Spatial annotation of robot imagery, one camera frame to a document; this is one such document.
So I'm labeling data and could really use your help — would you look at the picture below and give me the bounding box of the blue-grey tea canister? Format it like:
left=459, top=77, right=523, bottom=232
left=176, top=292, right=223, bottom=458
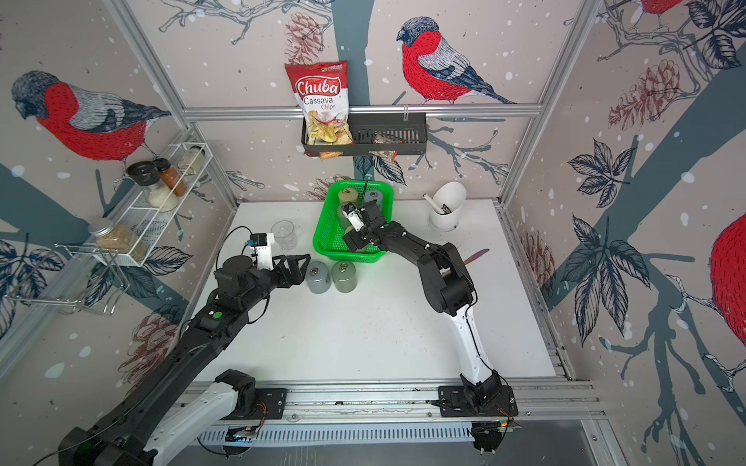
left=363, top=190, right=383, bottom=208

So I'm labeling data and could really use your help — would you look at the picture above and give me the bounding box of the clear plastic cup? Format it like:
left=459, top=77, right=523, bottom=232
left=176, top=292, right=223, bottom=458
left=271, top=219, right=298, bottom=252

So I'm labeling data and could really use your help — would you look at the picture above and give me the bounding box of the white spoon in holder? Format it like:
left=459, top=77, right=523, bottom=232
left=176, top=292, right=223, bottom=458
left=423, top=194, right=447, bottom=216

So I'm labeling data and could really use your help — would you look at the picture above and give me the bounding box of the orange spice bottle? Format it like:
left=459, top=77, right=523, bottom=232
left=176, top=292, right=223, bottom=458
left=153, top=157, right=188, bottom=197

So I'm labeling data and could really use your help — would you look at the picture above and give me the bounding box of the small snack packet in basket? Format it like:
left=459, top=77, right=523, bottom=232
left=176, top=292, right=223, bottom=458
left=370, top=133, right=401, bottom=161

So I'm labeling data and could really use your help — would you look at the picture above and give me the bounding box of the black wall basket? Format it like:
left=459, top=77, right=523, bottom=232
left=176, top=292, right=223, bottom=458
left=301, top=113, right=427, bottom=156

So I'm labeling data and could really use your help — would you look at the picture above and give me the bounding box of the green tea canister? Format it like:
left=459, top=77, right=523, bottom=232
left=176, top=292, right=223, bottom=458
left=331, top=261, right=357, bottom=293
left=337, top=205, right=352, bottom=231

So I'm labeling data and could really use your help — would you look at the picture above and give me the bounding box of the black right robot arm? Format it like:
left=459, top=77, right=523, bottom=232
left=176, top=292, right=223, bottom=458
left=342, top=201, right=518, bottom=419

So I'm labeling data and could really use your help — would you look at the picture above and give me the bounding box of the white utensil holder cup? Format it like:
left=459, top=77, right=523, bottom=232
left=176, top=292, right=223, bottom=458
left=429, top=182, right=467, bottom=232

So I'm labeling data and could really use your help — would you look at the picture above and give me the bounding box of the purple wooden spatula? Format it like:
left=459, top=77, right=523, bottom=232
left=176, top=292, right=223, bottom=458
left=464, top=249, right=490, bottom=264

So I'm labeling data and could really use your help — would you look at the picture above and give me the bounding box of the pale spice jar rear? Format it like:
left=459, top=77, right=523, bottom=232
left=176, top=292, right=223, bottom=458
left=177, top=146, right=205, bottom=176

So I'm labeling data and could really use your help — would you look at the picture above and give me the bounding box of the white wire spice rack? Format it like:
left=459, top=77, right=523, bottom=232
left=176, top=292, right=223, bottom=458
left=1, top=142, right=213, bottom=316

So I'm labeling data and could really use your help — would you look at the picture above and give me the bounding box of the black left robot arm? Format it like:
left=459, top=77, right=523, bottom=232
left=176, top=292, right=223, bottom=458
left=58, top=254, right=311, bottom=465

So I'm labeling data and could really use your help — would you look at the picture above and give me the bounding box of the silver lid spice jar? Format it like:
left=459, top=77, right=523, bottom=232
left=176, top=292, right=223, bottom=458
left=87, top=219, right=137, bottom=254

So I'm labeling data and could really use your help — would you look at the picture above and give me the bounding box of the red cassava chips bag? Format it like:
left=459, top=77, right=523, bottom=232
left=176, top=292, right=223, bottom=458
left=285, top=61, right=354, bottom=153

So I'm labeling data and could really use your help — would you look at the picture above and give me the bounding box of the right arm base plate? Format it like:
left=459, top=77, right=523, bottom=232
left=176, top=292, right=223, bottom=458
left=431, top=386, right=519, bottom=417

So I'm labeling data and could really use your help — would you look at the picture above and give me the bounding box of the black lid spice jar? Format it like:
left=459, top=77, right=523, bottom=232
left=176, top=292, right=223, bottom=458
left=126, top=161, right=179, bottom=213

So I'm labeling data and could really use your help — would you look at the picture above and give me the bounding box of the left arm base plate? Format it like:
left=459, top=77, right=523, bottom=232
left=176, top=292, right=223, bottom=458
left=245, top=388, right=289, bottom=421

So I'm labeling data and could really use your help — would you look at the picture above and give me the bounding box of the beige tea canister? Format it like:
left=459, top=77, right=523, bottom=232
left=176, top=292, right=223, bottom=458
left=337, top=188, right=359, bottom=207
left=356, top=233, right=378, bottom=252

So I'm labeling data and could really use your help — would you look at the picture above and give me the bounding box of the green plastic basket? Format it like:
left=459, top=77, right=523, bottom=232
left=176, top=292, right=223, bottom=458
left=313, top=180, right=394, bottom=264

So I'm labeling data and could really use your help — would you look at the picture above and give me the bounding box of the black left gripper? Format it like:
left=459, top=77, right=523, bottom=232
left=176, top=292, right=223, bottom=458
left=240, top=251, right=311, bottom=313

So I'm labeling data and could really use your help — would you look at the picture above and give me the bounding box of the grey-blue tea canister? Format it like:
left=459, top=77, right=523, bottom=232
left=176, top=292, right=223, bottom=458
left=305, top=260, right=331, bottom=294

